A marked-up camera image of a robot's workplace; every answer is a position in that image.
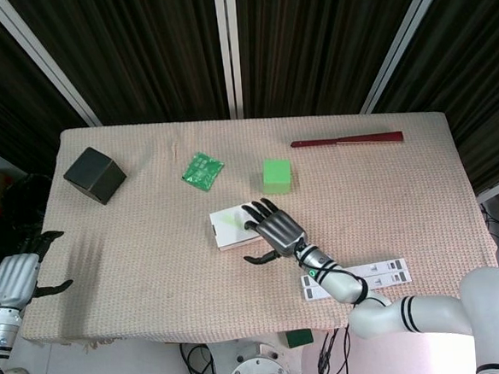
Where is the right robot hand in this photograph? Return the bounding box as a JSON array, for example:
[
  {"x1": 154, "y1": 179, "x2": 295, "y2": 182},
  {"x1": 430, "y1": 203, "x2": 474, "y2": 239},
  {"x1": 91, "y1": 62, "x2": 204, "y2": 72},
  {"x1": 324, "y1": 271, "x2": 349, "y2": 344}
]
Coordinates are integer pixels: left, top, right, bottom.
[{"x1": 238, "y1": 196, "x2": 310, "y2": 268}]

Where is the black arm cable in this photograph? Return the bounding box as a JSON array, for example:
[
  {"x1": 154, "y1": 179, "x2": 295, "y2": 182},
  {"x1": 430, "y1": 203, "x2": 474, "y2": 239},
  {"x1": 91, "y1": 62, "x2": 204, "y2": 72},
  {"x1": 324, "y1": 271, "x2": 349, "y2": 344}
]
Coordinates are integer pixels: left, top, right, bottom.
[{"x1": 293, "y1": 237, "x2": 371, "y2": 309}]

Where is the pink waffle tablecloth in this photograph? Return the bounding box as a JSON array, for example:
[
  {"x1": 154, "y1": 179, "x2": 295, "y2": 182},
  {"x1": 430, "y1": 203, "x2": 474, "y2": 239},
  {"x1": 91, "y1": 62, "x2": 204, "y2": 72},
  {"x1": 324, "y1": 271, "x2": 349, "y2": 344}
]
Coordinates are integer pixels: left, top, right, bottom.
[{"x1": 6, "y1": 100, "x2": 499, "y2": 354}]

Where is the dark red folded fan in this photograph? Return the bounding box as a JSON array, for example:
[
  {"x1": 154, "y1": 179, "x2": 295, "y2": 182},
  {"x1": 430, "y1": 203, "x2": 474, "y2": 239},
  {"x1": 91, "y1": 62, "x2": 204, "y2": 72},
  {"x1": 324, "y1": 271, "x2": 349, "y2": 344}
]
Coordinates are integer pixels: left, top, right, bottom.
[{"x1": 290, "y1": 130, "x2": 405, "y2": 152}]

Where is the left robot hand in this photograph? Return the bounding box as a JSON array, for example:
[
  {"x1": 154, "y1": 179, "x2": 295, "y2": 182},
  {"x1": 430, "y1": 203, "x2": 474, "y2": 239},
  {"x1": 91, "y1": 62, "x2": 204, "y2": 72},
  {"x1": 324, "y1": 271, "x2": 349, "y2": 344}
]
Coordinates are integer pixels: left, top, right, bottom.
[{"x1": 0, "y1": 228, "x2": 76, "y2": 309}]

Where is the black cube box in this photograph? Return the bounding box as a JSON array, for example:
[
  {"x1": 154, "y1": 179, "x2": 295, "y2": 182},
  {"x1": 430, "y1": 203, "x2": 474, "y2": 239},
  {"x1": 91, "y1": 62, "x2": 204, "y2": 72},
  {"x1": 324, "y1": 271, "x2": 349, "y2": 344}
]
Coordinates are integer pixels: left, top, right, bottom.
[{"x1": 61, "y1": 144, "x2": 130, "y2": 208}]

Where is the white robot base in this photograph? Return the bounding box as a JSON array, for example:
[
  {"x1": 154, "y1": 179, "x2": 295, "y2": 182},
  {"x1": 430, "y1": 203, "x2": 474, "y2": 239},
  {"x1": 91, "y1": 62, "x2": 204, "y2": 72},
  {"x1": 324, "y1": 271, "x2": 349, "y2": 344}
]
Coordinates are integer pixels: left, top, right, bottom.
[{"x1": 219, "y1": 332, "x2": 308, "y2": 374}]

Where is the white frame post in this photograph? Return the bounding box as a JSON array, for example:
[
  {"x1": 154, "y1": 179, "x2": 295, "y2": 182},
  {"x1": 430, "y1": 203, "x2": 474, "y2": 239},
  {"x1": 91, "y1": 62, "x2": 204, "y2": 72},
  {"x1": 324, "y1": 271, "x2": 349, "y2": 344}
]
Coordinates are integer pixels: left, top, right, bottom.
[
  {"x1": 351, "y1": 0, "x2": 463, "y2": 114},
  {"x1": 0, "y1": 0, "x2": 99, "y2": 133},
  {"x1": 214, "y1": 0, "x2": 245, "y2": 120}
]

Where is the green foil sachet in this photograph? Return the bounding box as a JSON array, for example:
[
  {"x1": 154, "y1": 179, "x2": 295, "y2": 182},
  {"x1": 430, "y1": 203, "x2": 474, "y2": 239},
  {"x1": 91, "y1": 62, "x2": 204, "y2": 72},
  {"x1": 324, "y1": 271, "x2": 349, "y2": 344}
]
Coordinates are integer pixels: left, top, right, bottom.
[{"x1": 179, "y1": 149, "x2": 227, "y2": 195}]

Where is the green cube block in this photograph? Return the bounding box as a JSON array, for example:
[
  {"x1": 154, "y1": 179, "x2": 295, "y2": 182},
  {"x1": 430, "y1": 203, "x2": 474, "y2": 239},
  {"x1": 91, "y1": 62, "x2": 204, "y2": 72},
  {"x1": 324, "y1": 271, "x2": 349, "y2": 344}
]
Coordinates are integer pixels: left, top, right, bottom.
[{"x1": 259, "y1": 157, "x2": 295, "y2": 196}]

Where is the white cardboard box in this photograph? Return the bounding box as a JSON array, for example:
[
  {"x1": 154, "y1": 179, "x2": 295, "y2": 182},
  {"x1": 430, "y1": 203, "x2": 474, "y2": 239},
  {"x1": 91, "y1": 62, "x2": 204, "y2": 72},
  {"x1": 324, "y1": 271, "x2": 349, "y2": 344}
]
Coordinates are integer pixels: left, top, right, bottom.
[{"x1": 208, "y1": 202, "x2": 264, "y2": 254}]

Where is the small green block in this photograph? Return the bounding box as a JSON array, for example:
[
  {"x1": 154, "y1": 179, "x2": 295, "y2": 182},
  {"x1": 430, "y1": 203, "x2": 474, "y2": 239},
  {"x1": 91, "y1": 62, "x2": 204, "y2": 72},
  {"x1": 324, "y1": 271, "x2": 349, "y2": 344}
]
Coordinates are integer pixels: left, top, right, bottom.
[{"x1": 285, "y1": 328, "x2": 315, "y2": 349}]

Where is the dark pleated curtain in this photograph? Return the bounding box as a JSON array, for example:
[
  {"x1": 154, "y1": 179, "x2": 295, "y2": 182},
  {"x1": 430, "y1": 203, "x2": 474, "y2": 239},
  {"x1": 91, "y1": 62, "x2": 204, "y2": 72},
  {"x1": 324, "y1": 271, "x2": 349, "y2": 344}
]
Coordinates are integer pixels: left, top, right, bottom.
[{"x1": 0, "y1": 0, "x2": 499, "y2": 231}]

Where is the white folded laptop stand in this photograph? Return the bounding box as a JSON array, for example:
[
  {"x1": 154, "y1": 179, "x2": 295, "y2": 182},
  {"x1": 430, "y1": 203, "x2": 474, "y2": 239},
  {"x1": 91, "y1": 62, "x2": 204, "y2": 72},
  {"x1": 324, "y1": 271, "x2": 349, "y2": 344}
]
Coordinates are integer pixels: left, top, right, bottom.
[{"x1": 300, "y1": 257, "x2": 412, "y2": 303}]

